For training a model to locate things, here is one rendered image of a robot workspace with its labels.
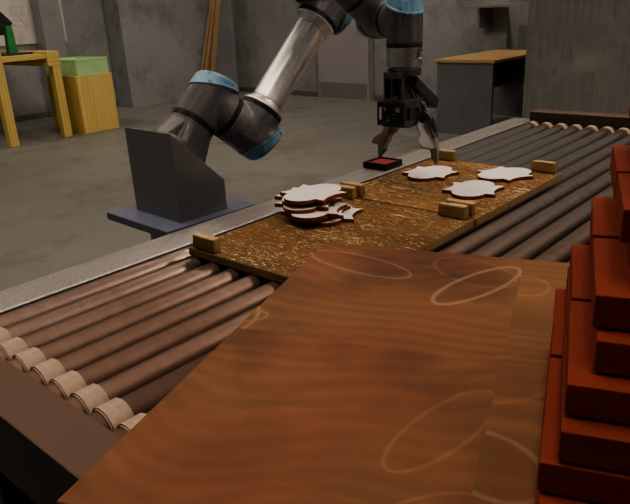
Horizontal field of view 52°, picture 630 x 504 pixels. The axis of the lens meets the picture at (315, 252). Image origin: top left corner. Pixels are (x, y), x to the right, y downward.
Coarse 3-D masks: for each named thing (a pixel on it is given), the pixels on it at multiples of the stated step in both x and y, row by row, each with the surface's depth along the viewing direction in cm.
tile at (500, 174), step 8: (496, 168) 157; (504, 168) 156; (512, 168) 156; (520, 168) 156; (480, 176) 150; (488, 176) 150; (496, 176) 150; (504, 176) 149; (512, 176) 149; (520, 176) 149; (528, 176) 149
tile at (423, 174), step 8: (416, 168) 161; (424, 168) 160; (432, 168) 160; (440, 168) 160; (448, 168) 159; (408, 176) 155; (416, 176) 153; (424, 176) 153; (432, 176) 153; (440, 176) 152; (448, 176) 154
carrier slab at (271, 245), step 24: (360, 216) 129; (384, 216) 129; (408, 216) 128; (432, 216) 127; (240, 240) 120; (264, 240) 119; (288, 240) 118; (312, 240) 117; (336, 240) 117; (360, 240) 116; (384, 240) 116; (408, 240) 115; (432, 240) 114; (240, 264) 109; (264, 264) 108; (288, 264) 107
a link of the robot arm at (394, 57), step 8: (392, 48) 134; (400, 48) 133; (408, 48) 132; (416, 48) 133; (392, 56) 134; (400, 56) 133; (408, 56) 133; (416, 56) 134; (392, 64) 135; (400, 64) 134; (408, 64) 134; (416, 64) 134
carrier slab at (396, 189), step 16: (432, 160) 172; (384, 176) 158; (400, 176) 158; (464, 176) 154; (544, 176) 151; (560, 176) 152; (368, 192) 146; (384, 192) 145; (400, 192) 144; (416, 192) 144; (432, 192) 143; (496, 192) 140; (512, 192) 140; (528, 192) 140; (416, 208) 133; (432, 208) 132; (480, 208) 130; (496, 208) 130
